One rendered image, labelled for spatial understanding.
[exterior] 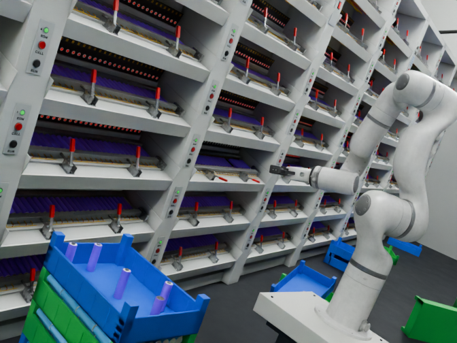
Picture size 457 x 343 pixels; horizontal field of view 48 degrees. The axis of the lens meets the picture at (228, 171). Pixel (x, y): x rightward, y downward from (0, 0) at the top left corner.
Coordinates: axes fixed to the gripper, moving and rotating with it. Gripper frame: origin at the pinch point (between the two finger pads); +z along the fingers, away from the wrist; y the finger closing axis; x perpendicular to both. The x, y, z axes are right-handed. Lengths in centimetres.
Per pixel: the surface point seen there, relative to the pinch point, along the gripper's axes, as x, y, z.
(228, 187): -10.9, 0.1, 20.4
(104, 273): -26, -96, -8
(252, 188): -10.9, 20.8, 20.4
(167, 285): -24, -96, -26
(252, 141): 9.4, 4.7, 15.6
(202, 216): -24.5, -2.8, 28.6
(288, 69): 44, 30, 18
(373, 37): 77, 100, 4
